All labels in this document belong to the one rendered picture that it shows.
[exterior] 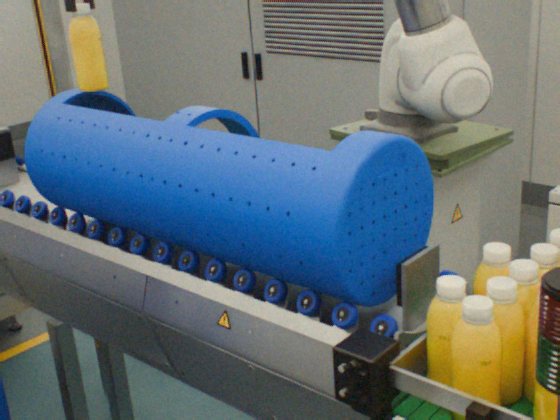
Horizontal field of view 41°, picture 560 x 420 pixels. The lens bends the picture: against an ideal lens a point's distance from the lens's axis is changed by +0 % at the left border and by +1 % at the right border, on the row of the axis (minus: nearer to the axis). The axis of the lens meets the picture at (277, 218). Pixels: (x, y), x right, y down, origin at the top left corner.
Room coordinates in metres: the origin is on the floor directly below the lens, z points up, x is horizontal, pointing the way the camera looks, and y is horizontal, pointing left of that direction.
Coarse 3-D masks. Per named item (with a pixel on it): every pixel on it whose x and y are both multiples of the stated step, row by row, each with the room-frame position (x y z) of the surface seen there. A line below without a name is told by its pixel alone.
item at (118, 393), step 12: (108, 348) 1.83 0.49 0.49; (108, 360) 1.84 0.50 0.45; (120, 360) 1.85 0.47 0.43; (108, 372) 1.84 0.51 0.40; (120, 372) 1.85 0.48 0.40; (108, 384) 1.85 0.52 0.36; (120, 384) 1.85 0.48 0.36; (108, 396) 1.86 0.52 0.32; (120, 396) 1.84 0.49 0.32; (120, 408) 1.84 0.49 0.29; (132, 408) 1.86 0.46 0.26
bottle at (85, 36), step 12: (72, 24) 1.64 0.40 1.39; (84, 24) 1.63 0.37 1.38; (96, 24) 1.65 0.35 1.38; (72, 36) 1.63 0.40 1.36; (84, 36) 1.63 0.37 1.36; (96, 36) 1.64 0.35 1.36; (72, 48) 1.64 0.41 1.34; (84, 48) 1.63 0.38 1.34; (96, 48) 1.64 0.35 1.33; (84, 60) 1.62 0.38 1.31; (96, 60) 1.63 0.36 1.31; (84, 72) 1.63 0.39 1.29; (96, 72) 1.63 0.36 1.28; (84, 84) 1.63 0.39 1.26; (96, 84) 1.63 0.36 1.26
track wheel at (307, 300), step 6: (300, 294) 1.13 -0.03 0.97; (306, 294) 1.12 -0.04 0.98; (312, 294) 1.12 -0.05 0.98; (318, 294) 1.12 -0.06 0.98; (300, 300) 1.12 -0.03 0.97; (306, 300) 1.11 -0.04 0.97; (312, 300) 1.11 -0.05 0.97; (318, 300) 1.11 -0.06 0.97; (300, 306) 1.12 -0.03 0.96; (306, 306) 1.11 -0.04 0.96; (312, 306) 1.10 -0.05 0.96; (318, 306) 1.10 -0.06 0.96; (300, 312) 1.11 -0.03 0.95; (306, 312) 1.10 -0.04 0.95; (312, 312) 1.10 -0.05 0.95
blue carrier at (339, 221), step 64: (64, 128) 1.56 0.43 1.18; (128, 128) 1.44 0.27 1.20; (192, 128) 1.34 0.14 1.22; (64, 192) 1.54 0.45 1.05; (128, 192) 1.37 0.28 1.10; (192, 192) 1.25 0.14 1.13; (256, 192) 1.15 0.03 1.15; (320, 192) 1.07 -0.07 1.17; (384, 192) 1.12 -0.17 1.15; (256, 256) 1.16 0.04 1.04; (320, 256) 1.05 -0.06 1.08; (384, 256) 1.12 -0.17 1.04
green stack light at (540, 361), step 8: (536, 344) 0.58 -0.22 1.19; (544, 344) 0.56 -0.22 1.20; (552, 344) 0.55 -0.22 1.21; (536, 352) 0.57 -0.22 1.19; (544, 352) 0.56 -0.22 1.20; (552, 352) 0.55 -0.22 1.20; (536, 360) 0.57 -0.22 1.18; (544, 360) 0.56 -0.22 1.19; (552, 360) 0.55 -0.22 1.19; (536, 368) 0.57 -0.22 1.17; (544, 368) 0.56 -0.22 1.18; (552, 368) 0.55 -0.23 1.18; (536, 376) 0.57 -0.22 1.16; (544, 376) 0.56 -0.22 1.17; (552, 376) 0.55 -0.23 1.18; (544, 384) 0.56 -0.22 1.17; (552, 384) 0.55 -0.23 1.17; (552, 392) 0.55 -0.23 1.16
